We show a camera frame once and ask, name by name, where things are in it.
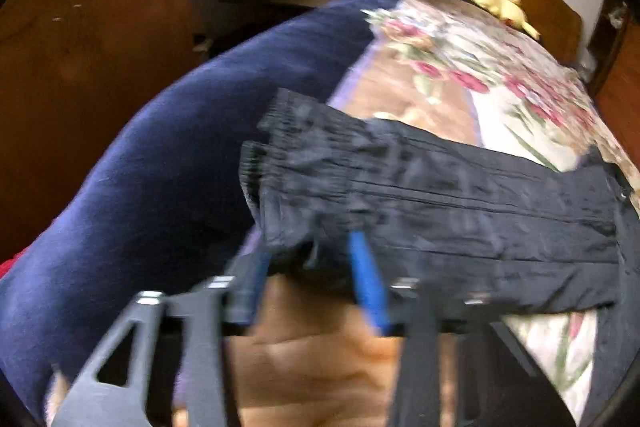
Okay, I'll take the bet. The black jacket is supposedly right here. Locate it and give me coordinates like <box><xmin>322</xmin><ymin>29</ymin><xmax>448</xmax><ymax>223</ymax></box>
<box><xmin>239</xmin><ymin>91</ymin><xmax>639</xmax><ymax>426</ymax></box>

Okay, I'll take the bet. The navy blue bed sheet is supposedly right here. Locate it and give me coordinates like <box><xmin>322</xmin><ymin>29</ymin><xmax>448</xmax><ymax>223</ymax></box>
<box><xmin>1</xmin><ymin>0</ymin><xmax>398</xmax><ymax>418</ymax></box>

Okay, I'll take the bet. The wooden desk cabinet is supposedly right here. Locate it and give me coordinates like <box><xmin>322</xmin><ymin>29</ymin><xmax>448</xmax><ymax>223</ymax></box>
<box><xmin>0</xmin><ymin>0</ymin><xmax>334</xmax><ymax>263</ymax></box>

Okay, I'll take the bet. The wooden louvered wardrobe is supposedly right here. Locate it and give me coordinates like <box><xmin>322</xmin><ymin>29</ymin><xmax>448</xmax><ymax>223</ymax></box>
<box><xmin>588</xmin><ymin>0</ymin><xmax>639</xmax><ymax>162</ymax></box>

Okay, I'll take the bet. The floral bed blanket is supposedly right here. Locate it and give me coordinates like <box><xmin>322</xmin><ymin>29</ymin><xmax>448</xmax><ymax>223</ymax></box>
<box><xmin>44</xmin><ymin>0</ymin><xmax>640</xmax><ymax>427</ymax></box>

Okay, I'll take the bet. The yellow Pikachu plush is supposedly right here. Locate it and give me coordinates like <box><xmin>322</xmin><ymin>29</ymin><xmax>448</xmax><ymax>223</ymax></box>
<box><xmin>470</xmin><ymin>0</ymin><xmax>540</xmax><ymax>41</ymax></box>

